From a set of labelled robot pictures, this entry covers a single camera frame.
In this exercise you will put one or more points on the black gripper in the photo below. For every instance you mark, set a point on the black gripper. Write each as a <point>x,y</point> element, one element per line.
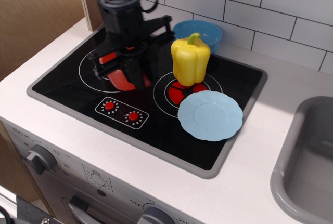
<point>125,27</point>

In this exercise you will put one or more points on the red plastic cup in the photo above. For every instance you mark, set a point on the red plastic cup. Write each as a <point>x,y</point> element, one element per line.
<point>109,64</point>

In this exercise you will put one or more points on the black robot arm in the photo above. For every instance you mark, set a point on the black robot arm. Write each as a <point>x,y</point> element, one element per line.
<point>128,56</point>

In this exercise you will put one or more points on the light blue scalloped plate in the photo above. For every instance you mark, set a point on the light blue scalloped plate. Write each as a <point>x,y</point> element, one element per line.
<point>210,115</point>

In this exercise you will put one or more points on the yellow toy bell pepper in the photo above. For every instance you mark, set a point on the yellow toy bell pepper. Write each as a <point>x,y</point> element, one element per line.
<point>190,59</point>

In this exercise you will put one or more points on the blue plastic bowl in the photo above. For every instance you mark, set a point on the blue plastic bowl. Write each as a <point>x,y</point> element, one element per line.
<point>210,33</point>

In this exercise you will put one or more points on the wooden side panel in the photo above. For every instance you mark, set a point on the wooden side panel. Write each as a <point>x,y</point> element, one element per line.
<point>27,26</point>

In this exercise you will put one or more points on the grey left timer knob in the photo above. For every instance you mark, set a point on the grey left timer knob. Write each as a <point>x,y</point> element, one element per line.
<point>40,159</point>

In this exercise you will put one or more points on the grey right oven knob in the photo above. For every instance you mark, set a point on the grey right oven knob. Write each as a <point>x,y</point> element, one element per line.
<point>155,216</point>

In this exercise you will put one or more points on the grey toy sink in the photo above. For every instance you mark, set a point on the grey toy sink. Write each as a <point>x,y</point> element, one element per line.
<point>301,181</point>

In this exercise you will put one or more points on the grey oven door handle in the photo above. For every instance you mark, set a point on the grey oven door handle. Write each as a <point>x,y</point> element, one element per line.
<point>78,209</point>

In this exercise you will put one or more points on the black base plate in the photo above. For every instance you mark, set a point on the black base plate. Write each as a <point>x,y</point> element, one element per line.
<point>30,214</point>

